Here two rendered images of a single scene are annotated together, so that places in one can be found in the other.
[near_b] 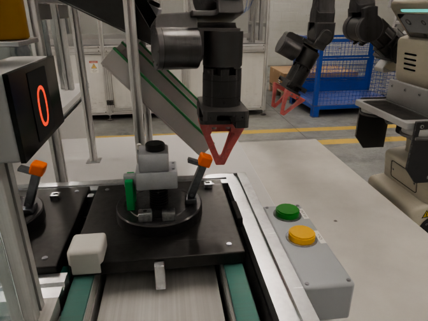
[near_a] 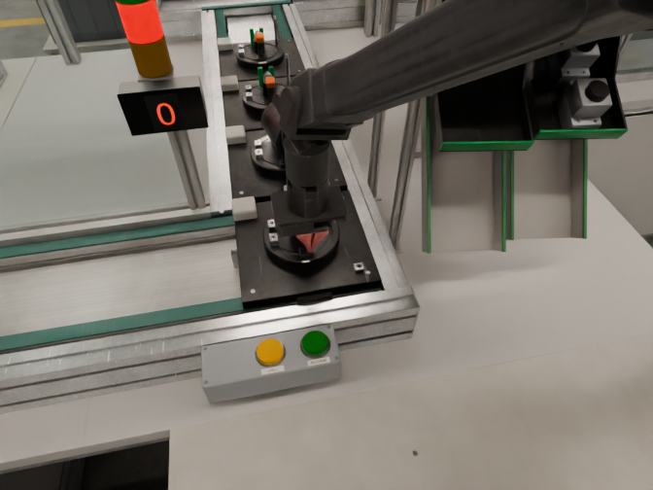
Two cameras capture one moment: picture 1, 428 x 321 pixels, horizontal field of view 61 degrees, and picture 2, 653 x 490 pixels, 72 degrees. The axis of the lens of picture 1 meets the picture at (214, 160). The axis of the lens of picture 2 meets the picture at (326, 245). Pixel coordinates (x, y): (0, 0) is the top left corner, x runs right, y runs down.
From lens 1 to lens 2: 78 cm
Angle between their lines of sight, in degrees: 71
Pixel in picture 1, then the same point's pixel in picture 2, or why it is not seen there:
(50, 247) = (253, 192)
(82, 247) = (236, 203)
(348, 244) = (358, 456)
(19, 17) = (145, 66)
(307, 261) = (234, 353)
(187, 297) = (231, 285)
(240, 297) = (206, 307)
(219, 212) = (305, 282)
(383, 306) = (252, 465)
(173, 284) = not seen: hidden behind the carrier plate
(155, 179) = not seen: hidden behind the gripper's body
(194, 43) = (273, 135)
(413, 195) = not seen: outside the picture
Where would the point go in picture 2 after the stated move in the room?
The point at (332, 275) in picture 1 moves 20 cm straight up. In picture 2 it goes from (213, 370) to (182, 291)
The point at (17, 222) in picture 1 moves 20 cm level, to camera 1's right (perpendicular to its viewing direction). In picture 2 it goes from (181, 159) to (162, 240)
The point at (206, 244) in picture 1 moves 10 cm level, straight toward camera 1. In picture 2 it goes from (253, 275) to (193, 280)
